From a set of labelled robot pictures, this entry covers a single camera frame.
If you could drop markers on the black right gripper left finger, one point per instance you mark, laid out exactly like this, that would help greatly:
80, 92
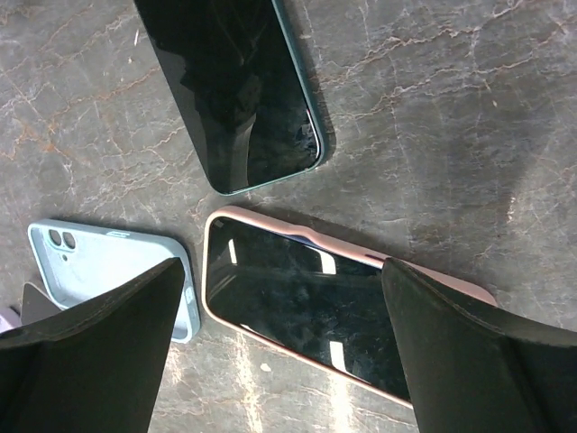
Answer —
96, 367

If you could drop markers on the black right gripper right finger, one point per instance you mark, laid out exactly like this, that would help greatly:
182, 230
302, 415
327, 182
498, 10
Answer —
473, 367

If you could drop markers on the light blue phone case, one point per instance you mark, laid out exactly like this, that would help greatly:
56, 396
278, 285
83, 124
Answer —
79, 262

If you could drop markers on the blue-edged black phone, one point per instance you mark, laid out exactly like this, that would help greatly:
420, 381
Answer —
307, 300

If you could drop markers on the pink phone case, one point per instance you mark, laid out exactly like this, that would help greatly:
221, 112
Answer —
347, 250

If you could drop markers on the lilac phone case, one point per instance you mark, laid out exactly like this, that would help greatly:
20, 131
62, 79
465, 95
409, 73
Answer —
9, 319

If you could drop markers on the green-edged black phone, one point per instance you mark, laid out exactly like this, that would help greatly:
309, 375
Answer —
241, 87

